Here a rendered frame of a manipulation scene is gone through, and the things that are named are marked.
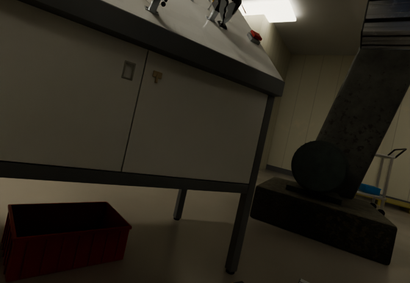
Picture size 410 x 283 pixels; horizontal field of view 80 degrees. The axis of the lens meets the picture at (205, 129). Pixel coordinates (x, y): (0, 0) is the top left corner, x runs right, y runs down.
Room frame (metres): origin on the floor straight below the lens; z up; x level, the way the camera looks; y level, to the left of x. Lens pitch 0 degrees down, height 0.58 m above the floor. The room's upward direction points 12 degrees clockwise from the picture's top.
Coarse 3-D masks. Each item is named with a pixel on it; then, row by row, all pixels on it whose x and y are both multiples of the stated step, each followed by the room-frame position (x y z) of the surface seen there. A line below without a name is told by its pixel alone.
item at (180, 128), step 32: (160, 64) 0.80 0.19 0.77; (160, 96) 0.81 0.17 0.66; (192, 96) 0.87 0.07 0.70; (224, 96) 0.95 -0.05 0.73; (256, 96) 1.03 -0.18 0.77; (160, 128) 0.83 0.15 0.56; (192, 128) 0.89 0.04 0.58; (224, 128) 0.96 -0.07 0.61; (256, 128) 1.05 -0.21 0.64; (128, 160) 0.78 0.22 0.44; (160, 160) 0.84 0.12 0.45; (192, 160) 0.91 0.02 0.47; (224, 160) 0.98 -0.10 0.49
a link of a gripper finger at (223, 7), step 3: (222, 0) 0.90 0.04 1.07; (225, 0) 0.89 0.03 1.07; (222, 3) 0.90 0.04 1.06; (225, 3) 0.90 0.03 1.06; (228, 3) 0.94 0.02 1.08; (222, 6) 0.91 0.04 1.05; (225, 6) 0.91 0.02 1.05; (219, 9) 0.93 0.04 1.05; (222, 9) 0.92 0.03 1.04; (225, 9) 0.92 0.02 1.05; (222, 12) 0.92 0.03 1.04; (225, 12) 0.93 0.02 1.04; (222, 15) 0.93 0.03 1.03; (222, 18) 0.94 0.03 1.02; (222, 21) 0.95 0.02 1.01
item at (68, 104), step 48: (0, 0) 0.58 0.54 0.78; (0, 48) 0.59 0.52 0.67; (48, 48) 0.64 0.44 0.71; (96, 48) 0.70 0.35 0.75; (144, 48) 0.77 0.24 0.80; (0, 96) 0.60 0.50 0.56; (48, 96) 0.65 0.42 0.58; (96, 96) 0.71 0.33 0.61; (0, 144) 0.61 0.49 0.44; (48, 144) 0.66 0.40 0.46; (96, 144) 0.73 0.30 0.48
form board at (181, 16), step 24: (120, 0) 0.72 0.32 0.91; (144, 0) 0.81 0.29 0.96; (168, 0) 0.93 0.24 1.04; (168, 24) 0.79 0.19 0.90; (192, 24) 0.90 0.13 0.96; (216, 24) 1.05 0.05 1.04; (240, 24) 1.26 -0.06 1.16; (216, 48) 0.88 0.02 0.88; (240, 48) 1.03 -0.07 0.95; (264, 72) 1.00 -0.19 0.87
